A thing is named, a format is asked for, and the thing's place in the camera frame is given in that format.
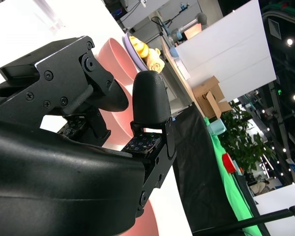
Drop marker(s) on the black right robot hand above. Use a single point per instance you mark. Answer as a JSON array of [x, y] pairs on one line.
[[51, 172]]

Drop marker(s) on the seated person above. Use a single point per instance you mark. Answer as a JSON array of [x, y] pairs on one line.
[[260, 187]]

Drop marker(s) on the dark computer monitor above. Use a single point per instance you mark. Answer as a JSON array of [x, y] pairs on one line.
[[119, 12]]

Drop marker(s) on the mint green cup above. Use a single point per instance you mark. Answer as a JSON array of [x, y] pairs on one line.
[[216, 127]]

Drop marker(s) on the beige toy food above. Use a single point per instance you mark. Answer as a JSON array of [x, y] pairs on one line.
[[156, 62]]

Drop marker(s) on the yellow toy food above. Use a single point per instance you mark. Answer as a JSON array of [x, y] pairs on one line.
[[140, 48]]

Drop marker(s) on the white low wall panel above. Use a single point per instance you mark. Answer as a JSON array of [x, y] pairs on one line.
[[280, 199]]

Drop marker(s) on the green leafy plant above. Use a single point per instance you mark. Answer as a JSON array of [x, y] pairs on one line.
[[245, 142]]

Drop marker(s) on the black backdrop cloth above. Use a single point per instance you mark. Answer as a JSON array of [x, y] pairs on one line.
[[199, 172]]

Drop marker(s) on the light blue cup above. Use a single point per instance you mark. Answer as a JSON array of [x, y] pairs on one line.
[[174, 52]]

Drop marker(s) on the brown cardboard box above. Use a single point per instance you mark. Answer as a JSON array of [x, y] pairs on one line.
[[209, 98]]

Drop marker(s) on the orange lit screen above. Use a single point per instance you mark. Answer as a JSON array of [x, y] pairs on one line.
[[193, 32]]

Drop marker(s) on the white partition board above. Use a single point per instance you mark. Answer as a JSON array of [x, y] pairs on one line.
[[226, 54]]

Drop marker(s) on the purple plate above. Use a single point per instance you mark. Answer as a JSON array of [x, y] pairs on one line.
[[134, 55]]

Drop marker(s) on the green cloth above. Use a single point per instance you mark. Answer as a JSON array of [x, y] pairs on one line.
[[233, 196]]

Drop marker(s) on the black tripod bar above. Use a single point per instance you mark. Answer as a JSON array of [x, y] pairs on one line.
[[260, 220]]

